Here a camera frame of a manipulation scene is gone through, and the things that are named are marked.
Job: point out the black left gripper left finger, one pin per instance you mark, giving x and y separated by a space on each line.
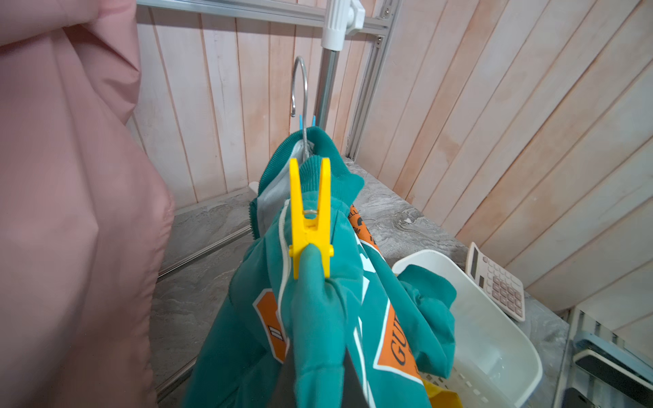
283 395

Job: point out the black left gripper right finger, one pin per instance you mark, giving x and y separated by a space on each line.
353 395

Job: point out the green sweatshirt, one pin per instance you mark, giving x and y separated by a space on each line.
395 327

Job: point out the yellow clothespin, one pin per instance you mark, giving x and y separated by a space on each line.
311 227

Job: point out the yellow jacket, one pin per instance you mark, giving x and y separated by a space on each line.
441 398

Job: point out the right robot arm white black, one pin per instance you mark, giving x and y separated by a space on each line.
600 371

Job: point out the white plastic tray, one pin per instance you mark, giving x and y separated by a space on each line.
495 364

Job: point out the pink white calculator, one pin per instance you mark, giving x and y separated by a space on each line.
506 290

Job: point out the pink jacket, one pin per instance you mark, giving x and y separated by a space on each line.
85 216

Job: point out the metal clothes rack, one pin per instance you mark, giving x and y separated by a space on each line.
224 83

